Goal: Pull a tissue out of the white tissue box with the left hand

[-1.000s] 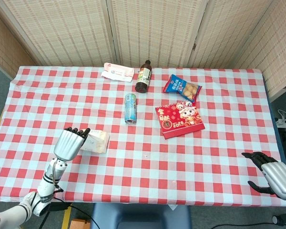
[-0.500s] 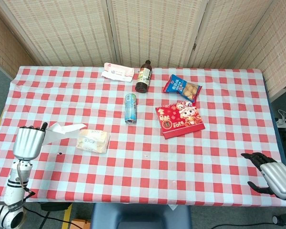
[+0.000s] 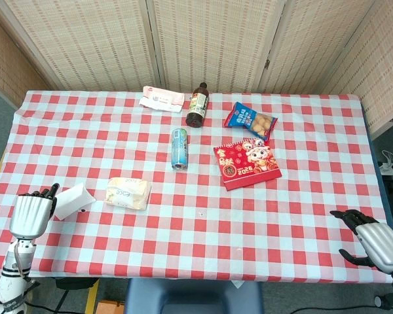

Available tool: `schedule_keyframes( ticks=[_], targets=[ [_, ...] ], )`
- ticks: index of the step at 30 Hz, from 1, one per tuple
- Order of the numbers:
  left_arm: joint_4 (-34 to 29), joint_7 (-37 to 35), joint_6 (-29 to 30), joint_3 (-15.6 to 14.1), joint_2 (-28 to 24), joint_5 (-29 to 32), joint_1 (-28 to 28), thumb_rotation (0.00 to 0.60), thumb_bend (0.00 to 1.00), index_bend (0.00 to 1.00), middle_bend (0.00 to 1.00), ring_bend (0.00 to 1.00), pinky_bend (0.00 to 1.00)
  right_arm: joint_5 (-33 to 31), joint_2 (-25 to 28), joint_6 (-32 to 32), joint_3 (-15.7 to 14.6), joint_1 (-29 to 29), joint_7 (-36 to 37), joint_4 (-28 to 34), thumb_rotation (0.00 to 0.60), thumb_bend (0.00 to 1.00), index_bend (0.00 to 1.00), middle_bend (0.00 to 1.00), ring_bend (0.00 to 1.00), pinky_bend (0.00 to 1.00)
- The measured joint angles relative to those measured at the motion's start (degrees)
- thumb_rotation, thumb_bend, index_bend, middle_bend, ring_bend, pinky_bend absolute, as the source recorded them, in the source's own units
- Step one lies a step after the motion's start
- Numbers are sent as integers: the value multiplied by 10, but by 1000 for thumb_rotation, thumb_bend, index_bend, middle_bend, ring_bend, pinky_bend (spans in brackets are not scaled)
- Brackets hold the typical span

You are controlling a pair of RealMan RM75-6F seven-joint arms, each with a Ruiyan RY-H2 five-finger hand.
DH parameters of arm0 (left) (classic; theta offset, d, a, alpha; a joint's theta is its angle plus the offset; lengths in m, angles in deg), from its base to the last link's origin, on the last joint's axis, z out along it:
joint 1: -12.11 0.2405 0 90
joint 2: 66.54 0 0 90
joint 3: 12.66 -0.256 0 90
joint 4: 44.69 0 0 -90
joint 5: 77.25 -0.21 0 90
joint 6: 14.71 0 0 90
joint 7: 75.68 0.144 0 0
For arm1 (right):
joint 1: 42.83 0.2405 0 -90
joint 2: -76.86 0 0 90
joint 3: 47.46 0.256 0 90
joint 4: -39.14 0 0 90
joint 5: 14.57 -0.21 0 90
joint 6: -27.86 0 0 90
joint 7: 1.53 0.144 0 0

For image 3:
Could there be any black stand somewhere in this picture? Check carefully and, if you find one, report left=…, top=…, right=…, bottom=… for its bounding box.
left=374, top=292, right=393, bottom=311

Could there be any blue padded chair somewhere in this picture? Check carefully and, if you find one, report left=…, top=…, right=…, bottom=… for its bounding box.
left=124, top=277, right=265, bottom=314

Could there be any red 2026 desk calendar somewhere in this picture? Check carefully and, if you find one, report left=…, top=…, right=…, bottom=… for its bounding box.
left=213, top=137, right=282, bottom=191

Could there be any pink wet wipes pack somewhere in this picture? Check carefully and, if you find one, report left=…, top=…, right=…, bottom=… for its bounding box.
left=138, top=85, right=185, bottom=113

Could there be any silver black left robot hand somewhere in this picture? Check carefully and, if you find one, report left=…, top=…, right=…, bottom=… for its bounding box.
left=9, top=183, right=60, bottom=240

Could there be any orange box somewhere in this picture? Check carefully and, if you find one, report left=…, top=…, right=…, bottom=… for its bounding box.
left=96, top=300, right=126, bottom=314

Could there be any woven folding screen panel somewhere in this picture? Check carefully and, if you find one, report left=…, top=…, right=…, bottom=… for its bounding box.
left=146, top=0, right=286, bottom=94
left=324, top=0, right=393, bottom=140
left=0, top=0, right=163, bottom=92
left=257, top=0, right=381, bottom=95
left=0, top=6, right=53, bottom=109

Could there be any brown glass bottle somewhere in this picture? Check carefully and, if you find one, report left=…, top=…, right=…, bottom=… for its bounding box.
left=185, top=82, right=210, bottom=128

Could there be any white tissue sheet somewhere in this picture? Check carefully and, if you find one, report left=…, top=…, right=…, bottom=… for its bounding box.
left=53, top=183, right=97, bottom=221

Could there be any blue drink can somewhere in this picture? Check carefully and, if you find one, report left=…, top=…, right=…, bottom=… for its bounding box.
left=171, top=128, right=189, bottom=171

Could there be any blue snack bag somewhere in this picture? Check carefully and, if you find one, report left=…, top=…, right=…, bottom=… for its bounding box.
left=223, top=101, right=278, bottom=142

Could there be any red white checkered tablecloth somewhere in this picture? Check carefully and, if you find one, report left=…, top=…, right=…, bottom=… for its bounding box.
left=0, top=90, right=393, bottom=284

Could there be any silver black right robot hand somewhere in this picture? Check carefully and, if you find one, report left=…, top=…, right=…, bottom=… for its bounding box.
left=329, top=209, right=393, bottom=274

